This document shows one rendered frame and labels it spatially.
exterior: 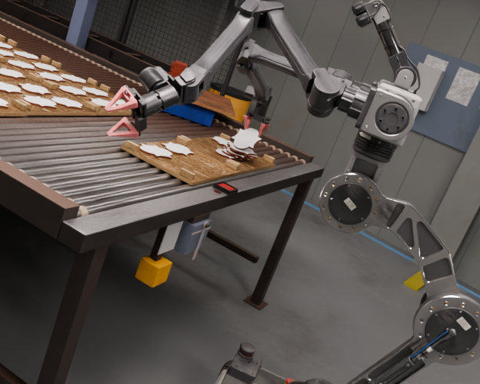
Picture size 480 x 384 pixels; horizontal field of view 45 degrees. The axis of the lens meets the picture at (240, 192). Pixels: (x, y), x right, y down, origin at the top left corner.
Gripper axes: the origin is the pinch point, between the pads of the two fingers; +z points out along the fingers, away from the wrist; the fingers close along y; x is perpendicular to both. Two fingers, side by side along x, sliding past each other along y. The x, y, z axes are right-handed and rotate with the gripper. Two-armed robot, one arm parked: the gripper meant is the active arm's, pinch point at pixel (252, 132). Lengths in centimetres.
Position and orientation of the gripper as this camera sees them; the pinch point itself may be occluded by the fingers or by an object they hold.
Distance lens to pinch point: 278.8
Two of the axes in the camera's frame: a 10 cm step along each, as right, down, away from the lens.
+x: -4.2, 1.1, -9.0
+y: -8.4, -4.2, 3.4
